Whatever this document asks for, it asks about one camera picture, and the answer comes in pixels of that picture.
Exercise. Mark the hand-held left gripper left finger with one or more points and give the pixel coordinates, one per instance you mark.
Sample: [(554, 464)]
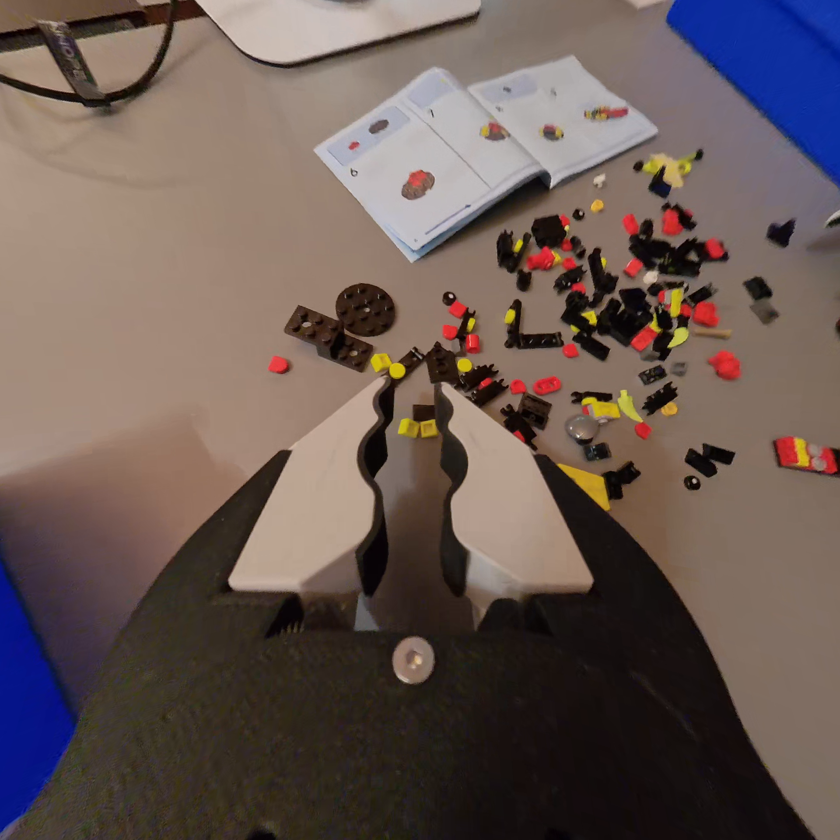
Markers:
[(308, 512)]

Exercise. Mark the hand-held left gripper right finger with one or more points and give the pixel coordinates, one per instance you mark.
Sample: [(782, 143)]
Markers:
[(518, 518)]

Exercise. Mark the small yellow lego brick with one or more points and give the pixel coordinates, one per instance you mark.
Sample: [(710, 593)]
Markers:
[(408, 428), (430, 430)]

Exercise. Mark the pile of lego pieces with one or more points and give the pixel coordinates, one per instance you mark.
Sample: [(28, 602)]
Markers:
[(623, 315)]

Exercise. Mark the long red black lego assembly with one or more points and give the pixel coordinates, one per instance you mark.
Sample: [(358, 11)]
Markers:
[(807, 456)]

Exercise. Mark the black sloped lego brick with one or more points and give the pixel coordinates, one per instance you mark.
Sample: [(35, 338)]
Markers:
[(758, 287)]

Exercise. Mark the black lego seat piece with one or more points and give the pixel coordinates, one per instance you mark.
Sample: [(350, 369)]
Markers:
[(659, 185)]

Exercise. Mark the blue plastic bin with tag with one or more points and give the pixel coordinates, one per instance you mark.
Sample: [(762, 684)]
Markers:
[(26, 689)]

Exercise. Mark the light blue instruction booklet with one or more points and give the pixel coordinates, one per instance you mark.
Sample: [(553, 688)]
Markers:
[(459, 151)]

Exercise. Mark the black lego bracket piece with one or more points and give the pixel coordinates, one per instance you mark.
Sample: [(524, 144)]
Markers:
[(781, 234)]

